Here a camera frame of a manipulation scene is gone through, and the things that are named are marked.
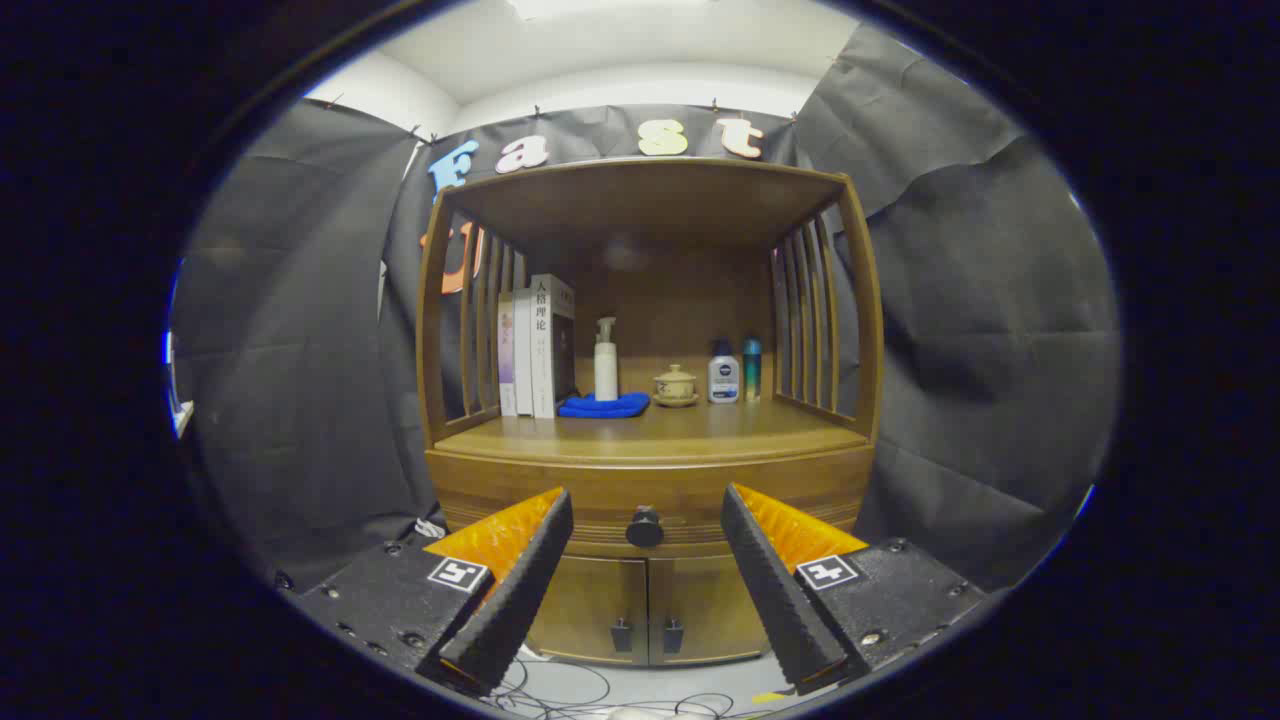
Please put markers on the wooden countertop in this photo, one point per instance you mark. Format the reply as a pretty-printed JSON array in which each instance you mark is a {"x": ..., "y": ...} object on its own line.
[{"x": 700, "y": 430}]

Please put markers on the blue folded cloth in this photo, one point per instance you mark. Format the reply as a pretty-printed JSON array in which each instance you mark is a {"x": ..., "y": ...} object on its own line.
[{"x": 605, "y": 406}]

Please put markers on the black round drawer knob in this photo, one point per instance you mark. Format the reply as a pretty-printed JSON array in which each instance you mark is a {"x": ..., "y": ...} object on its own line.
[{"x": 645, "y": 527}]

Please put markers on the plain white book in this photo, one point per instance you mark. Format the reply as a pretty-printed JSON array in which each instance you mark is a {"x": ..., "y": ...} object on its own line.
[{"x": 523, "y": 350}]

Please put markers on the wooden cabinet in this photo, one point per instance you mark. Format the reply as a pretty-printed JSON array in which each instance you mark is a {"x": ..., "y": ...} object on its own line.
[{"x": 650, "y": 200}]

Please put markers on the yellow tape piece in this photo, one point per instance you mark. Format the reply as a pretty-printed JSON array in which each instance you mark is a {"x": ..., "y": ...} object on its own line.
[{"x": 770, "y": 697}]

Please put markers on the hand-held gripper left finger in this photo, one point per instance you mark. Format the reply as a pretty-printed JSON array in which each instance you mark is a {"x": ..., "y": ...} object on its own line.
[{"x": 520, "y": 600}]

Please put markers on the wooden cabinet door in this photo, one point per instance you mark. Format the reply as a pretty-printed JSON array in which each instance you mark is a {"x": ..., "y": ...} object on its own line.
[
  {"x": 700, "y": 600},
  {"x": 590, "y": 600}
]

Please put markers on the wooden drawer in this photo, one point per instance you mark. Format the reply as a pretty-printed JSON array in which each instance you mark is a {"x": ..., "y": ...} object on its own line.
[{"x": 650, "y": 488}]

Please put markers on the slim teal bottle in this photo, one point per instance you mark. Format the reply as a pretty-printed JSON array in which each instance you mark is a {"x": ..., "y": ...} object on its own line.
[{"x": 752, "y": 370}]

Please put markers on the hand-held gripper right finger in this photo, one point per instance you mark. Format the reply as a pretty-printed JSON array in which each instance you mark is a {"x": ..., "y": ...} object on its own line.
[{"x": 775, "y": 600}]

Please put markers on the white lotion bottle blue cap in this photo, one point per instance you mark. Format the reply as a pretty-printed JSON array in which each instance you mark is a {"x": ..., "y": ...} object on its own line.
[{"x": 723, "y": 380}]

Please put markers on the purple and white book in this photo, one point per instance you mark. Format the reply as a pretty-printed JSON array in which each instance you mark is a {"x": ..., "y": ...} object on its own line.
[{"x": 506, "y": 350}]

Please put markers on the white and black boxed book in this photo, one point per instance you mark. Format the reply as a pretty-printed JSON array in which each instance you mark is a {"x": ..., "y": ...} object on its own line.
[{"x": 545, "y": 350}]

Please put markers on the beige lidded teacup with saucer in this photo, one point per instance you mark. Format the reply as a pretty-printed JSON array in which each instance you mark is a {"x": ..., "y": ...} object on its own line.
[{"x": 675, "y": 385}]

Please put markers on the white pump bottle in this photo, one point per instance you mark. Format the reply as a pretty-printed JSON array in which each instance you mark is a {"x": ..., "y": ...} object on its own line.
[{"x": 606, "y": 370}]

